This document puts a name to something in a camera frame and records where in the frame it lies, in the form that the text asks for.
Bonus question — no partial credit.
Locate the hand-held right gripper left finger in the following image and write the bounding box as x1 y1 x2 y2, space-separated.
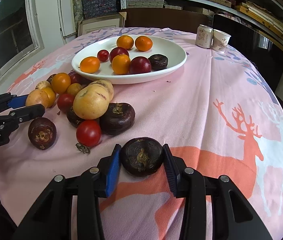
13 144 122 240

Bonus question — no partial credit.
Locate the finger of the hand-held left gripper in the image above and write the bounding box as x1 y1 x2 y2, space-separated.
0 104 45 133
0 93 29 117

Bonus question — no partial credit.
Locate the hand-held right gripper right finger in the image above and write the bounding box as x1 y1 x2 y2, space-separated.
162 144 273 240

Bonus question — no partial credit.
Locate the yellow tomato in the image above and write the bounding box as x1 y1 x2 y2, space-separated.
51 72 71 95
41 87 56 108
67 83 82 96

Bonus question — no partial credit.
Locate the orange mandarin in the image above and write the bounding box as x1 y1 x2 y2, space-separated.
135 36 153 52
116 35 134 50
79 56 100 74
111 54 131 75

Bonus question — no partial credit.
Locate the dark red plum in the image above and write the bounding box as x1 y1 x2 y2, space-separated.
129 56 152 74
109 47 129 63

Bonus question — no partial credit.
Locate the white plate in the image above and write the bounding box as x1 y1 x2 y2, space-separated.
71 35 187 85

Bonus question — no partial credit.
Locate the pink deer print tablecloth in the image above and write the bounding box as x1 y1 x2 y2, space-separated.
0 27 283 240

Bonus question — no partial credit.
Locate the white framed interior window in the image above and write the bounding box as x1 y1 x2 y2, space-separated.
0 0 44 78

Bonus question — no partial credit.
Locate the white leaning panel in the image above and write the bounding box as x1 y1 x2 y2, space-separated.
56 0 78 38

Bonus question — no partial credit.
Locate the stack of blue floral boxes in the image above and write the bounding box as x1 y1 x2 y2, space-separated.
81 0 120 19

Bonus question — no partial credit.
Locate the white paper cup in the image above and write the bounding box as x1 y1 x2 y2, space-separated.
212 29 231 53

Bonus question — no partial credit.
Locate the white drink can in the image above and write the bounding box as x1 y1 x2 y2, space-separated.
196 24 214 49

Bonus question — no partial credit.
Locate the white metal shelf rack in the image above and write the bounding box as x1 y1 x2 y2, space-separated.
120 0 283 45

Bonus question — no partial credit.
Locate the brown wooden board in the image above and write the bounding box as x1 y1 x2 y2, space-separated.
120 8 213 34

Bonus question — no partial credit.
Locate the black glossy panel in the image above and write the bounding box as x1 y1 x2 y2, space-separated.
212 14 283 95

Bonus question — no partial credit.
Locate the beige picture frame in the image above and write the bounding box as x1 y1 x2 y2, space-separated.
78 12 127 37

